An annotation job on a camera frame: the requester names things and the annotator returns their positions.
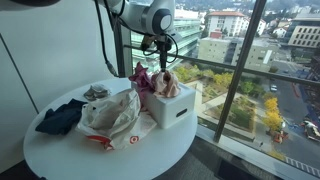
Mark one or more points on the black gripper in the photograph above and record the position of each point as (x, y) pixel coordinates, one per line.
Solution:
(162, 43)

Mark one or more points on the beige pink t-shirt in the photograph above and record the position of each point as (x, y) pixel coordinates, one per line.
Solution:
(166, 84)

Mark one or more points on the magenta pink t-shirt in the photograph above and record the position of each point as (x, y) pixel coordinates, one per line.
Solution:
(143, 82)

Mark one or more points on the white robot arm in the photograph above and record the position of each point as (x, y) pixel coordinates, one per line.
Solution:
(154, 19)

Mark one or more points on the white storage container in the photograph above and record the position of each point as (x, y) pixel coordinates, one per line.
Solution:
(168, 111)

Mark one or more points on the grey crumpled cloth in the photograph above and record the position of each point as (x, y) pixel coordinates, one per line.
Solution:
(96, 91)

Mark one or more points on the white round table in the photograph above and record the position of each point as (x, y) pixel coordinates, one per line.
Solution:
(75, 157)

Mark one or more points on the dark navy t-shirt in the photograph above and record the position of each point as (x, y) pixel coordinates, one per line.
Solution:
(61, 120)

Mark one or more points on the dark window frame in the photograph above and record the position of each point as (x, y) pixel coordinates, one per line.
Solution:
(239, 69)

